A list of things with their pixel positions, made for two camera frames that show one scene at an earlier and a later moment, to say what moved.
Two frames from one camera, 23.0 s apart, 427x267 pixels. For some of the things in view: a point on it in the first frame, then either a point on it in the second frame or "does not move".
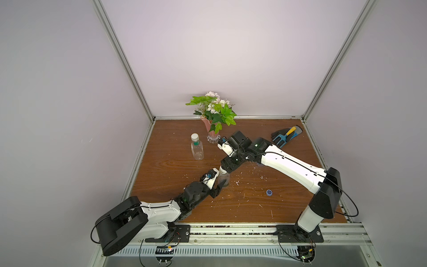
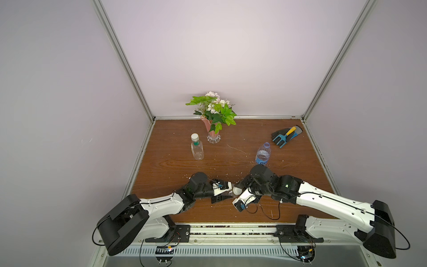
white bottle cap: x=222 y=171 to x=237 y=191
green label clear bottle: x=197 y=147 does not move
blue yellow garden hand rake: x=283 y=137 does not move
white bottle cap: x=194 y=137 does not move
